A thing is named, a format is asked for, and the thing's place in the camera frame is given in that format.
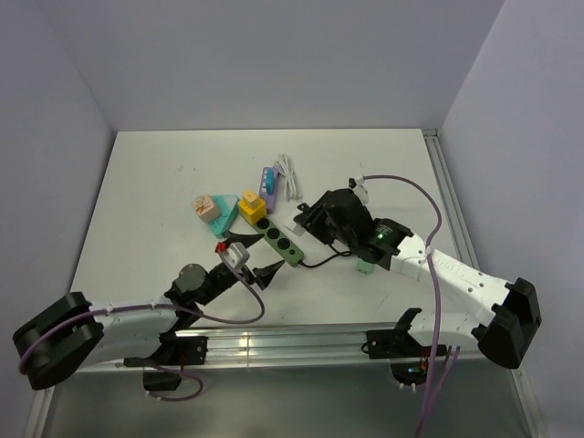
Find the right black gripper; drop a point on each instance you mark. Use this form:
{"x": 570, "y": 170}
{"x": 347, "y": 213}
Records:
{"x": 311, "y": 220}

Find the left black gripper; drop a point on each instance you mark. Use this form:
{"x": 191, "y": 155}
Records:
{"x": 263, "y": 275}

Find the green power strip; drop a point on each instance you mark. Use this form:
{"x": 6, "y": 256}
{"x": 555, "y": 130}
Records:
{"x": 279, "y": 241}

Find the white plug of purple strip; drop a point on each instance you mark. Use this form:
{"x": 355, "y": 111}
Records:
{"x": 295, "y": 228}

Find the yellow cube socket adapter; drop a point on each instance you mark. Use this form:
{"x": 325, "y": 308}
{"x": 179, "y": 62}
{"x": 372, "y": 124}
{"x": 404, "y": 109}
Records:
{"x": 252, "y": 212}

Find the mint green plug adapter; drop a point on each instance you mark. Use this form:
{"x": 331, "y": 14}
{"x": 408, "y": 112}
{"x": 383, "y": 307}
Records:
{"x": 364, "y": 267}

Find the purple power strip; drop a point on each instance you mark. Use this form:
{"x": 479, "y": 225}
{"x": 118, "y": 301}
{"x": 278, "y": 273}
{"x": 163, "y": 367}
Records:
{"x": 269, "y": 199}

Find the blue square plug adapter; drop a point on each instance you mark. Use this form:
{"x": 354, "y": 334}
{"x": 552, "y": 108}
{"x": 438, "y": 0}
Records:
{"x": 270, "y": 181}

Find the orange small plug adapter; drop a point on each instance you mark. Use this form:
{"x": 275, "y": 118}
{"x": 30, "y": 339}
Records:
{"x": 250, "y": 198}

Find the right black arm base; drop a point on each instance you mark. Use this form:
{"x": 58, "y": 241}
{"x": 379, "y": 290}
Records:
{"x": 409, "y": 359}

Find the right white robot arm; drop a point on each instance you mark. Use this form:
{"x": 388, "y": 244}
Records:
{"x": 498, "y": 317}

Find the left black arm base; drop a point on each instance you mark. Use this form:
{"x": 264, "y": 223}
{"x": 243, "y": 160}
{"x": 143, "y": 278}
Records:
{"x": 168, "y": 365}

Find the teal triangular power strip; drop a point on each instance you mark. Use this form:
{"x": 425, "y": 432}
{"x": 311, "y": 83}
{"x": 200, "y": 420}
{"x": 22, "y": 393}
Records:
{"x": 227, "y": 205}

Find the pink cube socket adapter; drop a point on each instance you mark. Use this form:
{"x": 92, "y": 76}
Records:
{"x": 206, "y": 209}

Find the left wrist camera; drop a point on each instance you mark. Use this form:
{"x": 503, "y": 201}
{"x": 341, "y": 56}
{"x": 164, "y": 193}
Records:
{"x": 234, "y": 255}

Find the aluminium side rail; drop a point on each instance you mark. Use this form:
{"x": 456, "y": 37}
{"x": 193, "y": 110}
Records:
{"x": 455, "y": 219}

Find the aluminium front rail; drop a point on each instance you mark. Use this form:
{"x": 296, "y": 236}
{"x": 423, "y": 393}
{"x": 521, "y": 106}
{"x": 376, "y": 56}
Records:
{"x": 314, "y": 345}

